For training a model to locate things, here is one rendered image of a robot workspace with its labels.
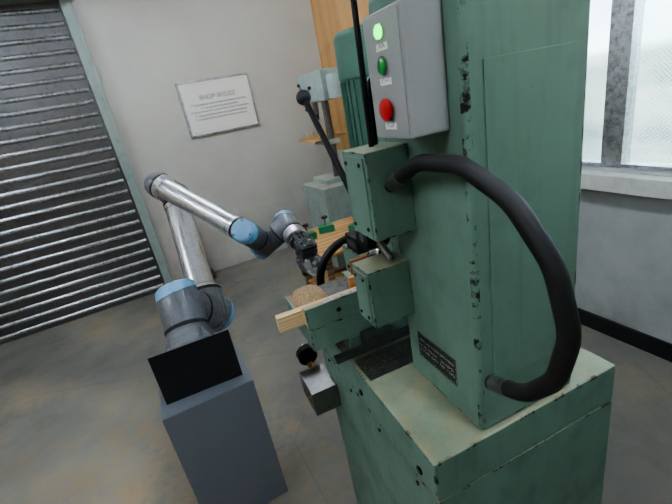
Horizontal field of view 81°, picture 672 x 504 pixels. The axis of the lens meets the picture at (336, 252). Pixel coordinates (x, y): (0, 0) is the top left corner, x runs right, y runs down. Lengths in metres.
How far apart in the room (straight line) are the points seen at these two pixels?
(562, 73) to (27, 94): 3.60
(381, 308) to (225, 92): 3.32
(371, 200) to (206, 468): 1.20
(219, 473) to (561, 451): 1.11
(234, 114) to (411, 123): 3.42
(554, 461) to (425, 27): 0.83
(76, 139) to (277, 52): 1.85
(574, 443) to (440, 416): 0.31
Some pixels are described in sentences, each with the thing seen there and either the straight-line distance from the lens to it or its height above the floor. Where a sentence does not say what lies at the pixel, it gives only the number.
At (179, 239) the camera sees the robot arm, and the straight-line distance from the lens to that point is 1.82.
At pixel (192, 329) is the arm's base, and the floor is 0.74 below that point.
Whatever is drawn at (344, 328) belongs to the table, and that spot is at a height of 0.87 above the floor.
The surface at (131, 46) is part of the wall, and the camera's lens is 3.88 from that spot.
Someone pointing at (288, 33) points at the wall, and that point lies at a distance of 4.17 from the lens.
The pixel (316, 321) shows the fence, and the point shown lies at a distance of 0.93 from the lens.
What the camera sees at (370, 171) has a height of 1.27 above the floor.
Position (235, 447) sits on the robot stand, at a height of 0.32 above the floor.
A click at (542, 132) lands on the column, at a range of 0.65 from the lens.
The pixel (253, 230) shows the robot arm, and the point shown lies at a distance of 1.47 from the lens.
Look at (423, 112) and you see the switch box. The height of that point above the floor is 1.35.
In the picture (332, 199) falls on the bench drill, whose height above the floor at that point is 0.61.
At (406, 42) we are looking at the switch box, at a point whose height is 1.43.
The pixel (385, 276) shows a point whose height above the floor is 1.06.
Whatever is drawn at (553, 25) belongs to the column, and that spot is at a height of 1.42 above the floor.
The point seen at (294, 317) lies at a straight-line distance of 0.95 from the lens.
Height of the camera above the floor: 1.39
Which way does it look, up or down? 21 degrees down
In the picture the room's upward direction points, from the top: 11 degrees counter-clockwise
